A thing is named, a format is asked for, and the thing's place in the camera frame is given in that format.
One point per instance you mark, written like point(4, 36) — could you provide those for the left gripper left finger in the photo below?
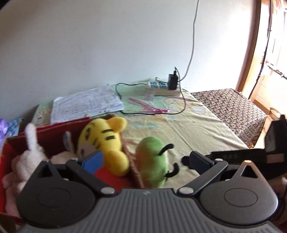
point(83, 171)

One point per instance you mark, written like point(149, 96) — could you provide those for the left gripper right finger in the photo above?
point(208, 171)

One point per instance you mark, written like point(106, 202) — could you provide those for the yellow tiger plush toy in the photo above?
point(104, 135)

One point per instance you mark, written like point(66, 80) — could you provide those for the green plush toy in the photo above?
point(151, 161)

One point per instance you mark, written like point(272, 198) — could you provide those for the white rabbit plush toy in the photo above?
point(23, 167)

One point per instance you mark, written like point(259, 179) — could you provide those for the white bear plush toy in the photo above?
point(66, 155)

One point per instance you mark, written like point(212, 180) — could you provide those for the pile of clutter bags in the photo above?
point(9, 129)

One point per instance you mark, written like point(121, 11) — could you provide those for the person's right hand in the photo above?
point(279, 186)

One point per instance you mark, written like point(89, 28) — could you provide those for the metal bowl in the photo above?
point(274, 114)

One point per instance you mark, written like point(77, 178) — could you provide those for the brown patterned cloth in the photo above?
point(241, 115)

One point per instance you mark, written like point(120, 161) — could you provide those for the cartoon print bed sheet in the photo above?
point(195, 129)

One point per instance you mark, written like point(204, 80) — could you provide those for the stack of printed papers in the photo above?
point(93, 102)

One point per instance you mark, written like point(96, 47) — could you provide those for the pink candy wrapper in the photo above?
point(147, 107)

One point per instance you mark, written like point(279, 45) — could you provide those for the white power strip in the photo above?
point(161, 89)

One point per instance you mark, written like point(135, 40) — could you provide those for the black charger adapter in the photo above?
point(173, 80)

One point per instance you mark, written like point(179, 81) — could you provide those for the wooden door frame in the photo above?
point(257, 40)

